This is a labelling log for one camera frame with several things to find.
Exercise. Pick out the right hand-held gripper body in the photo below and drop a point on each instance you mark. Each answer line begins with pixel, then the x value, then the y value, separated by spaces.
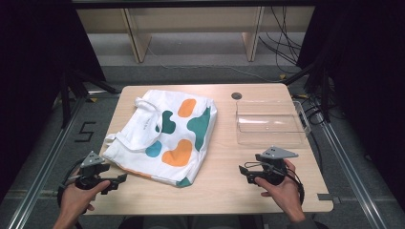
pixel 275 152

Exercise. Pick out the aluminium floor rail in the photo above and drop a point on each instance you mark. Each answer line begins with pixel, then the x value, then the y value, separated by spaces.
pixel 350 171
pixel 41 171

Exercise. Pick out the white tote bag coloured blobs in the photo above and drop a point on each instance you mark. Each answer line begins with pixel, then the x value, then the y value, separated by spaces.
pixel 178 133

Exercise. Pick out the grey table edge bracket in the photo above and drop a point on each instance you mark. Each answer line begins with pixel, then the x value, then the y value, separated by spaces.
pixel 328 197

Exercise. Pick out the pale wooden desk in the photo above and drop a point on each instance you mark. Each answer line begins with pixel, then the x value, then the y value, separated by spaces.
pixel 137 35

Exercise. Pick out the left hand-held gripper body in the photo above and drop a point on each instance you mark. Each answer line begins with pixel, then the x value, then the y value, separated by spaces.
pixel 92 159

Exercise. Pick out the dark curtain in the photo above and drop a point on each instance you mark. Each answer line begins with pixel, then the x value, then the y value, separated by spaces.
pixel 366 63
pixel 31 63

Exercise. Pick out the round table grommet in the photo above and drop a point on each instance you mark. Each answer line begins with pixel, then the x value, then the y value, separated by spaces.
pixel 236 95

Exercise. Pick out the person's right hand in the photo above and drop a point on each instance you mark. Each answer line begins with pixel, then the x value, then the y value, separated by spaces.
pixel 286 195

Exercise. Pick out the person's left hand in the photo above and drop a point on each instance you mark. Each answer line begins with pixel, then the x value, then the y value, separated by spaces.
pixel 76 200

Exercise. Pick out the clear plastic box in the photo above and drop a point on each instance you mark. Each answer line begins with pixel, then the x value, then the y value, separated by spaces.
pixel 270 127

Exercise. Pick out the black metal stand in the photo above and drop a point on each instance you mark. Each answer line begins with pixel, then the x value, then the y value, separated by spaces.
pixel 66 101
pixel 324 92

